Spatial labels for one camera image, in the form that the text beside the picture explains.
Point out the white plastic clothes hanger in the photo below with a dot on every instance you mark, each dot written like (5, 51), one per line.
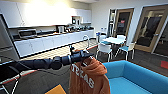
(89, 42)

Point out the orange hooded sweatshirt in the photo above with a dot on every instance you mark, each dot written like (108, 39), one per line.
(100, 71)

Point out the white dining chair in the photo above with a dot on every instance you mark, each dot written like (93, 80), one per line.
(120, 36)
(105, 48)

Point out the blue waste bin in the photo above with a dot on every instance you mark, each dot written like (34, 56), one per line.
(97, 36)

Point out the teal dining chair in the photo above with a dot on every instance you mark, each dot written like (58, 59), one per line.
(105, 42)
(128, 48)

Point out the white square table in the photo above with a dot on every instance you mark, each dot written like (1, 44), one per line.
(115, 40)

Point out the white kitchen base cabinets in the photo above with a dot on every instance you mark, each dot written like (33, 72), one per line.
(43, 43)

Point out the wooden framed glass door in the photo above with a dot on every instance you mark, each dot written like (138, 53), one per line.
(150, 30)
(123, 23)

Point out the blue sofa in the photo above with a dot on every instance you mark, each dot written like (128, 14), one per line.
(133, 71)

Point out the dark microwave oven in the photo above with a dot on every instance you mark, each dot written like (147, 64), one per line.
(27, 32)

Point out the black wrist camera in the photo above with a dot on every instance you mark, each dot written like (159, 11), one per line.
(72, 49)

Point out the white kitchen wall cabinets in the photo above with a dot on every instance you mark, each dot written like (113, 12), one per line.
(40, 13)

